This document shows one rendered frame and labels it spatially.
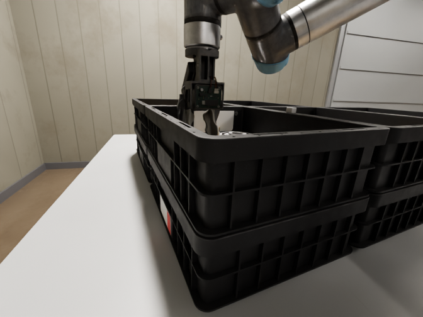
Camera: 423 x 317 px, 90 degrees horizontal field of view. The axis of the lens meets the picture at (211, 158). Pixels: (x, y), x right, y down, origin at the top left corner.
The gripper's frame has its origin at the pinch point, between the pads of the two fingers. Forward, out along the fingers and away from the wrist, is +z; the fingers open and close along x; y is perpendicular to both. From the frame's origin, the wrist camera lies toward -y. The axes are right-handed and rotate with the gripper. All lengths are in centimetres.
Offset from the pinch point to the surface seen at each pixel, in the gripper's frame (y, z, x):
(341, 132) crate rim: 29.9, -7.9, 10.4
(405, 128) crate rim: 28.2, -7.8, 24.7
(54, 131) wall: -235, 40, -112
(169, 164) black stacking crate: 16.9, -0.6, -8.9
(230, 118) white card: -8.9, -4.6, 12.1
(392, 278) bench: 33.6, 15.0, 23.4
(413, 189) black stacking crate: 27.2, 3.6, 34.1
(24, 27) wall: -236, -65, -120
